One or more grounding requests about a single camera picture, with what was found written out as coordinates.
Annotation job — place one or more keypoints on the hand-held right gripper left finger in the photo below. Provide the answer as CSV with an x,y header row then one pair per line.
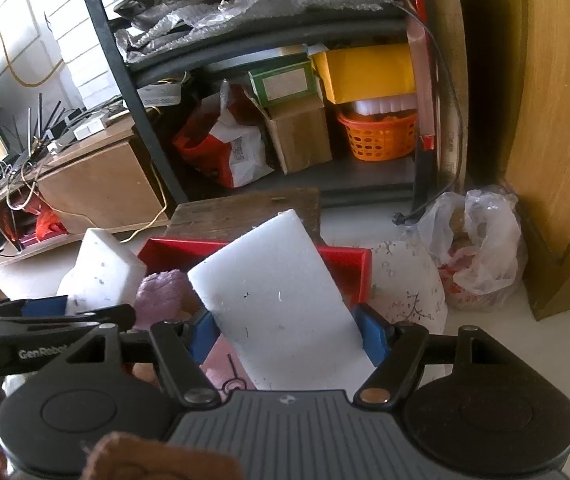
x,y
204,337

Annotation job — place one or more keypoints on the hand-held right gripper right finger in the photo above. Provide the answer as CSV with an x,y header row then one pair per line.
x,y
372,335

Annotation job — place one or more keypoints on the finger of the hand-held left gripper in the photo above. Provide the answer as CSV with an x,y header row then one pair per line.
x,y
110,317
45,306

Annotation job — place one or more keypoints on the white foam sponge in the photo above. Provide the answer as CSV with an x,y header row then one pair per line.
x,y
275,300
102,265

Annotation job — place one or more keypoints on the purple towel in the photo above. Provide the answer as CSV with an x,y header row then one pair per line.
x,y
162,287

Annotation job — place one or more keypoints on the red box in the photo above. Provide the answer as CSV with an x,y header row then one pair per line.
x,y
345,265

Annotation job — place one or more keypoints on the floral tablecloth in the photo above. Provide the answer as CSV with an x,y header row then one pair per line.
x,y
405,285

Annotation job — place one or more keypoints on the wooden stool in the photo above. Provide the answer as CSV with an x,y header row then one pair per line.
x,y
230,215

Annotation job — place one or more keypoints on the brown fuzzy cloth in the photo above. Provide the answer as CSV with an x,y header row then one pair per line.
x,y
165,460

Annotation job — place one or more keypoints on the wooden television cabinet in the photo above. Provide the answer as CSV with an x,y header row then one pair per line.
x,y
95,185

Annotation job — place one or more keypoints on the clear plastic bag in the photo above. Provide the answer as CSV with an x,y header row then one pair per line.
x,y
485,260

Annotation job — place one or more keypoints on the black router with antennas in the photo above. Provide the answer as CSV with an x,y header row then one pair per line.
x,y
35,152

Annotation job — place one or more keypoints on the white power adapter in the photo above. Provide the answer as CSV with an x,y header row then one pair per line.
x,y
89,130

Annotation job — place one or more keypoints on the red and white plastic bag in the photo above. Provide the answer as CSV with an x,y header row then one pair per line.
x,y
235,155

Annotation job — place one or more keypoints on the orange plastic basket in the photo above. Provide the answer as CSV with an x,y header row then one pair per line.
x,y
380,140

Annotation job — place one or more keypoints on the cardboard box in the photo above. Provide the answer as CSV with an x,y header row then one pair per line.
x,y
300,135

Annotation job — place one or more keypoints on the stack of white cups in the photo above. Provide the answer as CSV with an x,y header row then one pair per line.
x,y
385,105

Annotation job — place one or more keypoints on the black shelf rack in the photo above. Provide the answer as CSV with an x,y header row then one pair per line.
x,y
115,60

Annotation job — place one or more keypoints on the yellow box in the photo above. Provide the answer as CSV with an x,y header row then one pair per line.
x,y
365,72

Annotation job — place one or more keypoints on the green box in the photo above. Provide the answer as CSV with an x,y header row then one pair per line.
x,y
285,82

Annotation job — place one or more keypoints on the wooden wardrobe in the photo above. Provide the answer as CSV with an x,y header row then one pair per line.
x,y
555,135

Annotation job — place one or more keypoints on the black wok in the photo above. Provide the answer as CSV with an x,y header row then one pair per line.
x,y
132,7

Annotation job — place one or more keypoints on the bubble wrap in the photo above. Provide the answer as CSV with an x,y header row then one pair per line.
x,y
215,10

